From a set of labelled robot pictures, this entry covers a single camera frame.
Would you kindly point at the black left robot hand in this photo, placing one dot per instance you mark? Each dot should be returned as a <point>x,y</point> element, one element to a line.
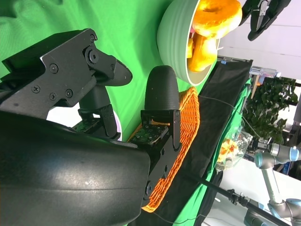
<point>258,21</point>

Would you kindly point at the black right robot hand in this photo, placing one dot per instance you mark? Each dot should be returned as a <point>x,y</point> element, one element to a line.
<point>58,176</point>

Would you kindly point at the oval orange bread roll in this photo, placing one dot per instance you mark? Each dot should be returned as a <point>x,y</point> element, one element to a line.
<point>203,54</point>

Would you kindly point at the pale green bowl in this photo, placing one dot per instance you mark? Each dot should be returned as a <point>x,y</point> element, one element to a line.
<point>174,35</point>

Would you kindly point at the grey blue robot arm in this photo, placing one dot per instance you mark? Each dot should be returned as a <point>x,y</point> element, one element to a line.
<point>270,179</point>

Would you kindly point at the lavender round plate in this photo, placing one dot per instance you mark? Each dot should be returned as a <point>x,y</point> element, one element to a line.
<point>61,116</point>

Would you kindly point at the yellow cake slice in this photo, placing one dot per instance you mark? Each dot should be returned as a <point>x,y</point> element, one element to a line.
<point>190,48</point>

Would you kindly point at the orange wicker basket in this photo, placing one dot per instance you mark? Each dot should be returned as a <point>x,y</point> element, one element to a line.
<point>188,122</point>

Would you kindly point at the green potted plant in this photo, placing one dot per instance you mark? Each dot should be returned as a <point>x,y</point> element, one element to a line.
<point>270,110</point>

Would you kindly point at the green background cloth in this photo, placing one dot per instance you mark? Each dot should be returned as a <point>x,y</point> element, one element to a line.
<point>237,110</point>

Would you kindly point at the black backdrop cloth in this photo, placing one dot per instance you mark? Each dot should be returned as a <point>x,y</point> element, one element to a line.
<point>211,106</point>

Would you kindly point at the clear plastic food bag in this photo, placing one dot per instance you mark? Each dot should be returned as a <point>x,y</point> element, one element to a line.
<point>232,150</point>

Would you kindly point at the green tablecloth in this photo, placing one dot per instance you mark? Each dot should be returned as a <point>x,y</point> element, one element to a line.
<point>117,23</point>

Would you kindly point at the black stand pole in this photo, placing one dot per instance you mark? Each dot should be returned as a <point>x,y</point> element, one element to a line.
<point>235,197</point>

